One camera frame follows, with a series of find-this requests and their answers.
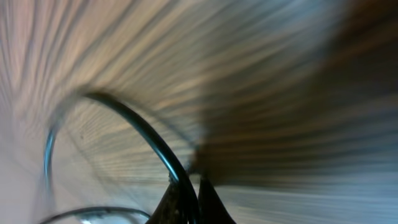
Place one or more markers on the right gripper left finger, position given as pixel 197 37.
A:
pixel 170 208

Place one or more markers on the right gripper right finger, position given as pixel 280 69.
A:
pixel 212 210

